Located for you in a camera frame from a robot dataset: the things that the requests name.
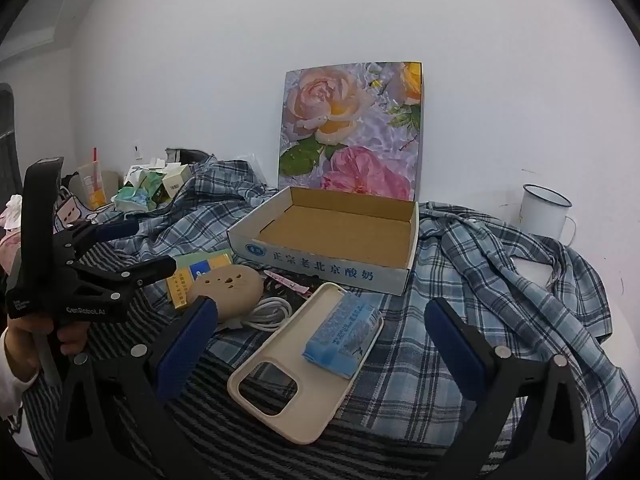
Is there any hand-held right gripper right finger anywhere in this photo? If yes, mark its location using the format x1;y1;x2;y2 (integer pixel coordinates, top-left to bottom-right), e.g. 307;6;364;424
424;297;588;480

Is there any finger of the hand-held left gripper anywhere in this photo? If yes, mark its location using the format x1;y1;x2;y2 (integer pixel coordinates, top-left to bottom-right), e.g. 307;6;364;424
52;219;142;266
65;256;179;311

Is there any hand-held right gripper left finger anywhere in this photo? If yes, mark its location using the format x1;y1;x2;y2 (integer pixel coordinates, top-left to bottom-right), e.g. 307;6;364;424
52;296;221;480

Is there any yellow cigarette pack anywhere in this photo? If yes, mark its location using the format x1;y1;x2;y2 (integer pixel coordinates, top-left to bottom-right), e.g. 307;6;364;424
167;254;236;311

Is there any light green booklet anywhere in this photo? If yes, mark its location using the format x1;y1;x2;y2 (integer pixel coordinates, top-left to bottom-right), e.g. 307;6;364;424
172;249;233;268

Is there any tan round hand warmer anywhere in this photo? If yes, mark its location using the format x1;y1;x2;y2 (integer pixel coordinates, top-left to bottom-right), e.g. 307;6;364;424
189;265;264;322

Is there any white charging cable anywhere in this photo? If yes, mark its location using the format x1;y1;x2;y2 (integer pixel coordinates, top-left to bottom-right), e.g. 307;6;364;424
220;296;300;332

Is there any blue tissue packet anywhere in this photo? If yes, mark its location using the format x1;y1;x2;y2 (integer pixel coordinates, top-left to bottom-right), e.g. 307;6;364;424
301;292;385;380

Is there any pink patterned hair clip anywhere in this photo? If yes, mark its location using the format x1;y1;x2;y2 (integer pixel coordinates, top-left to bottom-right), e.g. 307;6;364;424
263;269;313;295

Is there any beige phone case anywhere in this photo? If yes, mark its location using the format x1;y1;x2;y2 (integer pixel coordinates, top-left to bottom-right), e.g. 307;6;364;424
227;282;385;445

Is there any cardboard box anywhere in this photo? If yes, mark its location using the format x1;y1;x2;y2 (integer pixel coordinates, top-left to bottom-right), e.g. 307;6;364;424
227;186;420;297

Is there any person's left forearm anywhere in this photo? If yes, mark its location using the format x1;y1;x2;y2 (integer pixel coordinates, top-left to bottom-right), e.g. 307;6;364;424
0;335;40;461

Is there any person's left hand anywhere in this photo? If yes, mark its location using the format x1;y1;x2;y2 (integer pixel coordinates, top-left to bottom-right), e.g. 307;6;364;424
4;312;91;386

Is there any pink cloth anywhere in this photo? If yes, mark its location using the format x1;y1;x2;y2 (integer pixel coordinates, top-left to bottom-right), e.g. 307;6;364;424
0;195;25;271

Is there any green tissue packet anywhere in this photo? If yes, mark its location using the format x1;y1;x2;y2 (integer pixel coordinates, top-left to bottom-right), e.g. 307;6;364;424
112;185;156;213

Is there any cartoon printed bag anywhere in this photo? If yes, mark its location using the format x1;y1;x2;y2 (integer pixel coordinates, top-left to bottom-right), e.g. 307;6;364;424
52;185;118;233

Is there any plastic cup with red straw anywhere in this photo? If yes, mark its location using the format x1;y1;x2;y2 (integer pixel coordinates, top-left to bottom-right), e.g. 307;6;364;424
77;147;118;211

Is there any small green box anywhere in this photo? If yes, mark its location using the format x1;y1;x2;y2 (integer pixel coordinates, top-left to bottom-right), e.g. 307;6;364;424
140;170;168;206

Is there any crumpled white paper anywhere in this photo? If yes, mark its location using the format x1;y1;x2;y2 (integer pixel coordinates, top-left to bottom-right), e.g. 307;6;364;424
122;157;168;181

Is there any small beige box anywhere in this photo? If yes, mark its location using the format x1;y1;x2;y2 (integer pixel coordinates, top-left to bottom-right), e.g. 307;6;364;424
162;165;193;198

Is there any blue plaid shirt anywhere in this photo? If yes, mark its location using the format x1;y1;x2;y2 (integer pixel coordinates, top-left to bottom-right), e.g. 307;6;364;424
90;157;640;476

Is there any dark grey bag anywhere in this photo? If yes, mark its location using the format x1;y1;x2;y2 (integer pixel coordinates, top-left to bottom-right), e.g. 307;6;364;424
165;147;211;166

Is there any dark striped blanket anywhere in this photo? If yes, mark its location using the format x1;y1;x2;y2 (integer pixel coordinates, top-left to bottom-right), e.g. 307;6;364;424
20;240;511;480

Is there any clear plastic bag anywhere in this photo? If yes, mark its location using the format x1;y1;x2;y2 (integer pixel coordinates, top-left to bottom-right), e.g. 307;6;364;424
235;152;268;186

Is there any white enamel mug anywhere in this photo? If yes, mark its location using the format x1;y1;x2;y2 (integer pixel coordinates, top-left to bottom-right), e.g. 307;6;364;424
520;184;576;248

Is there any floral printed board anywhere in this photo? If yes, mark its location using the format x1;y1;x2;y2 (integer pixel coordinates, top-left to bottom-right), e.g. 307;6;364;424
277;61;426;202

